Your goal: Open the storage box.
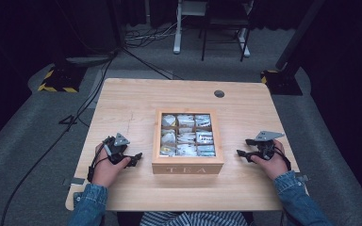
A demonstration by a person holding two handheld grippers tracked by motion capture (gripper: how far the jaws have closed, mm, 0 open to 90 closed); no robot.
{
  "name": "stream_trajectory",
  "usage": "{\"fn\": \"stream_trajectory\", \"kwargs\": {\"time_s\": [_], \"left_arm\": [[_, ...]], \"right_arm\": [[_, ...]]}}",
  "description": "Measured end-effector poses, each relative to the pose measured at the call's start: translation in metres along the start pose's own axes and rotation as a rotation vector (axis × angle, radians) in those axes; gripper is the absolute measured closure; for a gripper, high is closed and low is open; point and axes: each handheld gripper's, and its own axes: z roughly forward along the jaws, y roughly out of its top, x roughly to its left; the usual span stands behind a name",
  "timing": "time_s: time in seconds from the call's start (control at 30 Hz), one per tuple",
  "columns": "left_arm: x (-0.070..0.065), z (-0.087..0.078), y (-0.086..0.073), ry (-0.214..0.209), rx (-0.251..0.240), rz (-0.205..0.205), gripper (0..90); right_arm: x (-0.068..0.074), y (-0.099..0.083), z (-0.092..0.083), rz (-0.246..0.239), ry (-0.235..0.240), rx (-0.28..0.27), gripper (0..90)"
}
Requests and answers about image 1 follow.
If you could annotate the white desk frame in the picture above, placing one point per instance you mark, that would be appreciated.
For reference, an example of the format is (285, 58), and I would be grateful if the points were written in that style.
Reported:
(177, 37)

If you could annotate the black yellow striped stand base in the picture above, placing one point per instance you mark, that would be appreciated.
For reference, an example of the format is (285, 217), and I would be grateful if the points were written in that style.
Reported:
(61, 80)
(281, 83)

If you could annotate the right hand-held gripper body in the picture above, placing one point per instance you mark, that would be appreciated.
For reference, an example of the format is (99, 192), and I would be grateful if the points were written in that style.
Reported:
(267, 144)

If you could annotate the grey tape piece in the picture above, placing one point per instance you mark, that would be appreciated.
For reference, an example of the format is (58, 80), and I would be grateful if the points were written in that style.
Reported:
(77, 181)

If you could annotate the set of white tea packets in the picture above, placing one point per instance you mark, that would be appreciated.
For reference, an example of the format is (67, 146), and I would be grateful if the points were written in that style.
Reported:
(187, 138)

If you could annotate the black metal chair frame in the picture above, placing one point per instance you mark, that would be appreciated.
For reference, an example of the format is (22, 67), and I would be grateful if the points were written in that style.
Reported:
(205, 34)

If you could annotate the person's left hand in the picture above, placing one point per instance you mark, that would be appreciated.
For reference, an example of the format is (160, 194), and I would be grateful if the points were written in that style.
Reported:
(106, 171)

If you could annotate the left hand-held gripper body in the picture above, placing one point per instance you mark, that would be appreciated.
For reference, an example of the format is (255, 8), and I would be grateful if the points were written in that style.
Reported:
(118, 147)

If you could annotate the person's right hand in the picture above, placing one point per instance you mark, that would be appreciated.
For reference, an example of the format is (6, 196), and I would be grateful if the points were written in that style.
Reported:
(273, 166)

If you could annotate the person's striped shirt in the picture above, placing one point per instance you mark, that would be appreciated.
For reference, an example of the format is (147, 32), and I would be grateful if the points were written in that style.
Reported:
(194, 219)

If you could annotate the black slanted stand pole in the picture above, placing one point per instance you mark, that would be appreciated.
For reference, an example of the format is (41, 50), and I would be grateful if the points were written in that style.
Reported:
(298, 34)

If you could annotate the wooden tea box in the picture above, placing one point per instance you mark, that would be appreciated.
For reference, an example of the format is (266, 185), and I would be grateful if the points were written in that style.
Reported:
(188, 164)

